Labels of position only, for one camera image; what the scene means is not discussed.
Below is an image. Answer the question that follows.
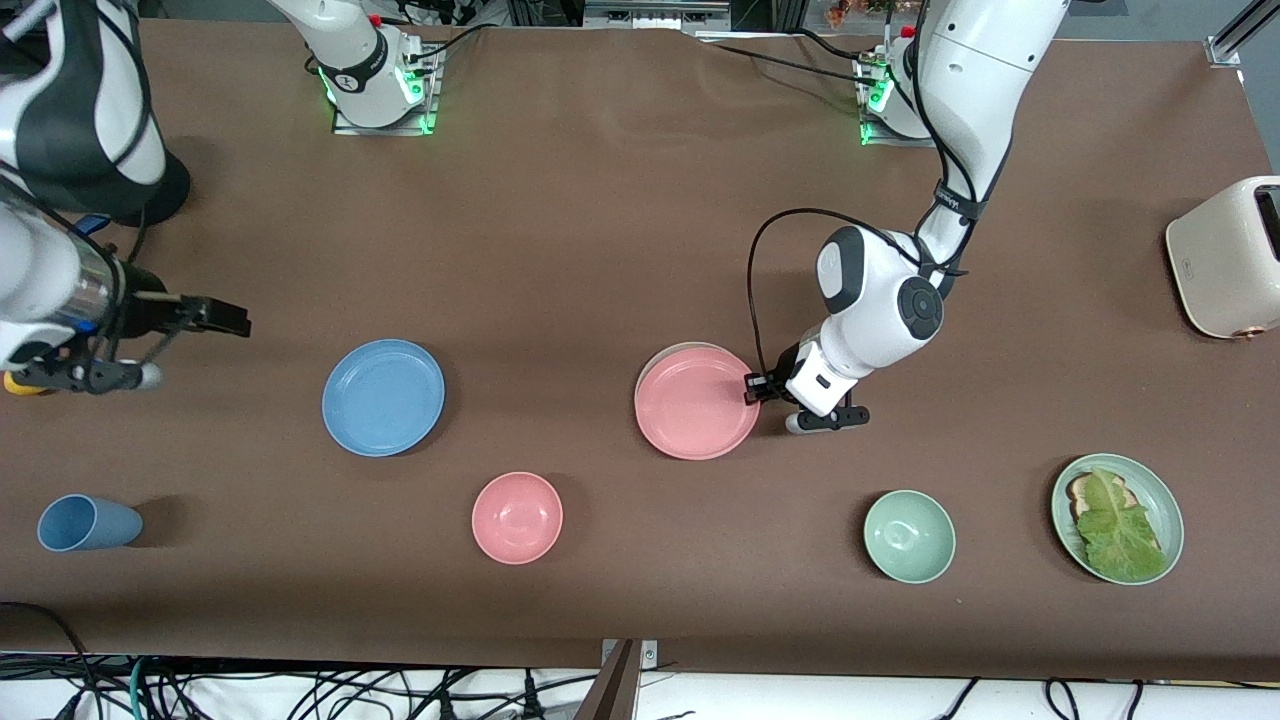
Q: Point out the pink plate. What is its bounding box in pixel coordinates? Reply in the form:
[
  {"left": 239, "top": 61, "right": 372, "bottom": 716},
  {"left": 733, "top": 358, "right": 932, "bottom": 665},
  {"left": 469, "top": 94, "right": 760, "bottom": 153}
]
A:
[{"left": 634, "top": 347, "right": 761, "bottom": 462}]

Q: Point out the blue plate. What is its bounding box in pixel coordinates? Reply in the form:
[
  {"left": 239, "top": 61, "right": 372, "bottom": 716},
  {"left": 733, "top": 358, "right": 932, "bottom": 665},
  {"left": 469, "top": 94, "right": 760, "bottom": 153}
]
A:
[{"left": 321, "top": 338, "right": 447, "bottom": 458}]

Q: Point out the beige plate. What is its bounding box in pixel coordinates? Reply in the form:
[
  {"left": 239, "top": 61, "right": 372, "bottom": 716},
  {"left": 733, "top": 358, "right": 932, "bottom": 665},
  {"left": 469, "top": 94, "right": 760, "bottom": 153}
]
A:
[{"left": 636, "top": 341, "right": 736, "bottom": 381}]

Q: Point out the green bowl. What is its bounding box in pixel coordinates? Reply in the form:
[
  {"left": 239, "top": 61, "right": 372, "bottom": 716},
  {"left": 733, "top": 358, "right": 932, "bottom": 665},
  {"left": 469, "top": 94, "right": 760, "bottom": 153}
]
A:
[{"left": 863, "top": 489, "right": 957, "bottom": 585}]

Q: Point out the blue cup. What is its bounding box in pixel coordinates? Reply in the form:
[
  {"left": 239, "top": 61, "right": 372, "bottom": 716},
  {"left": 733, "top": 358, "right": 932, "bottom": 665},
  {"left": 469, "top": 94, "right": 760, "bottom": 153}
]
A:
[{"left": 37, "top": 494, "right": 144, "bottom": 553}]

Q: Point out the toasted bread slice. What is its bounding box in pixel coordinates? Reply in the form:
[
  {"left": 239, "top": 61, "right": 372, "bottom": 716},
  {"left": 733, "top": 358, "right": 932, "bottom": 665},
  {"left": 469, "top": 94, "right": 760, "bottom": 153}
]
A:
[{"left": 1066, "top": 473, "right": 1136, "bottom": 521}]

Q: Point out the pink bowl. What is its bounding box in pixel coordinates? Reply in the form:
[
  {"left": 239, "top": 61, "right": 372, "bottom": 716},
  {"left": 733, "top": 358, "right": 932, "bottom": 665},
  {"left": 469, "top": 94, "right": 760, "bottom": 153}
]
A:
[{"left": 471, "top": 471, "right": 564, "bottom": 566}]

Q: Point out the brown table cover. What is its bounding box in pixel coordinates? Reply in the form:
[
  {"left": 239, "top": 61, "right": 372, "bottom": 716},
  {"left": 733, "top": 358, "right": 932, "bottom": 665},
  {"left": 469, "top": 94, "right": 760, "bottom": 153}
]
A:
[{"left": 0, "top": 18, "right": 1280, "bottom": 683}]

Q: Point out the green lettuce leaf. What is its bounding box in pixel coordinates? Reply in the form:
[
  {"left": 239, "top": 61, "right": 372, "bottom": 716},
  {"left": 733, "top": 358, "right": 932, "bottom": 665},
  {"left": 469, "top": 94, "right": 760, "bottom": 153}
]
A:
[{"left": 1075, "top": 466, "right": 1168, "bottom": 582}]

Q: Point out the dark diagonal strut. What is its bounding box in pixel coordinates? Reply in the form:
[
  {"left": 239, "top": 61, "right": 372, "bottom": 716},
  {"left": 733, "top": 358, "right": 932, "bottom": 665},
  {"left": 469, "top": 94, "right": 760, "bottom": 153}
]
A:
[{"left": 575, "top": 640, "right": 641, "bottom": 720}]

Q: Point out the green plate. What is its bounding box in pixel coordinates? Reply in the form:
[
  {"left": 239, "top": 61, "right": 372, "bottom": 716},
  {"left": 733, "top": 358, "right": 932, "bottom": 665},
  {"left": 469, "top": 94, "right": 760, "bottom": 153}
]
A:
[{"left": 1050, "top": 453, "right": 1186, "bottom": 586}]

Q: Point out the orange toy food pile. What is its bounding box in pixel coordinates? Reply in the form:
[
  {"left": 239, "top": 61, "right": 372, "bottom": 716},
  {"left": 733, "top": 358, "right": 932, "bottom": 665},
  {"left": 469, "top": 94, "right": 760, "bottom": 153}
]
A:
[{"left": 825, "top": 0, "right": 919, "bottom": 26}]

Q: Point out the grey power strip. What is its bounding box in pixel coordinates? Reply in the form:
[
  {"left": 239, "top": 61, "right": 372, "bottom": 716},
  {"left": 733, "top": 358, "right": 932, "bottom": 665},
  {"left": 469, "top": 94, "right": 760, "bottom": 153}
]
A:
[{"left": 583, "top": 0, "right": 733, "bottom": 31}]

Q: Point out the beige toaster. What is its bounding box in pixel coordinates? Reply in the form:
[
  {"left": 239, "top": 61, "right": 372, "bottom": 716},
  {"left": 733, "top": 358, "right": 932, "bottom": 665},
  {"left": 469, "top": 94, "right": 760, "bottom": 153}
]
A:
[{"left": 1165, "top": 175, "right": 1280, "bottom": 341}]

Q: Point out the aluminium corner profile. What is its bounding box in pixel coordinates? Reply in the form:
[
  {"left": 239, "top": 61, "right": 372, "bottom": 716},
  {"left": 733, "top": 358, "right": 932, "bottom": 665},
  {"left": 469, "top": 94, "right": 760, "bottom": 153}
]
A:
[{"left": 1205, "top": 0, "right": 1263, "bottom": 69}]

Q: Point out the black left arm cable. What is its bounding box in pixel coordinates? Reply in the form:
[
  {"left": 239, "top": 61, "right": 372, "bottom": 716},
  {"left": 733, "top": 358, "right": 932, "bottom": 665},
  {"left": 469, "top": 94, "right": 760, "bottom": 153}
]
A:
[{"left": 747, "top": 0, "right": 1011, "bottom": 379}]

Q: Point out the black pot with blue handle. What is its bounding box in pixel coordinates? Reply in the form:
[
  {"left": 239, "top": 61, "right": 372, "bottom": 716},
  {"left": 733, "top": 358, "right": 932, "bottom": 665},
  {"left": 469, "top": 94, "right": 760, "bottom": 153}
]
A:
[{"left": 70, "top": 150, "right": 192, "bottom": 237}]

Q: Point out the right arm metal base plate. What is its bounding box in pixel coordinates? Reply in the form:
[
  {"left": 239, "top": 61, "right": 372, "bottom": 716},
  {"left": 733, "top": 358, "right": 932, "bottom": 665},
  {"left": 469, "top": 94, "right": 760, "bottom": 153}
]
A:
[{"left": 332, "top": 45, "right": 442, "bottom": 136}]

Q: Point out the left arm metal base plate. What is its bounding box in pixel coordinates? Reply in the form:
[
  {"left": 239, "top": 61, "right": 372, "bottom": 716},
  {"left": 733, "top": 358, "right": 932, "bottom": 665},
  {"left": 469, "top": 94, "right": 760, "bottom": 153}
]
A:
[{"left": 860, "top": 112, "right": 939, "bottom": 149}]

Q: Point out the metal table edge bracket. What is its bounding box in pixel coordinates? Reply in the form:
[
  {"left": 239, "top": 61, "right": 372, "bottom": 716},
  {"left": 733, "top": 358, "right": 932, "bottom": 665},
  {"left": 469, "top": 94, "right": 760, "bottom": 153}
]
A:
[{"left": 600, "top": 638, "right": 659, "bottom": 673}]

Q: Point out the black base cable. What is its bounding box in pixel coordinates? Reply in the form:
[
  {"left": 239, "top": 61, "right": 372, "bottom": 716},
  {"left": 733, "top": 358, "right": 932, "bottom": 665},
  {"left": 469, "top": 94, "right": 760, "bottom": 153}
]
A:
[
  {"left": 400, "top": 24, "right": 493, "bottom": 67},
  {"left": 700, "top": 36, "right": 883, "bottom": 86}
]

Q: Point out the black floor cable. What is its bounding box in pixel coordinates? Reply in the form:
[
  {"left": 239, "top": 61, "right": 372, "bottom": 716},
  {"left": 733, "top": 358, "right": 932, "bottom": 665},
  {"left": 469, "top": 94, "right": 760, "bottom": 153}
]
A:
[{"left": 0, "top": 600, "right": 98, "bottom": 720}]

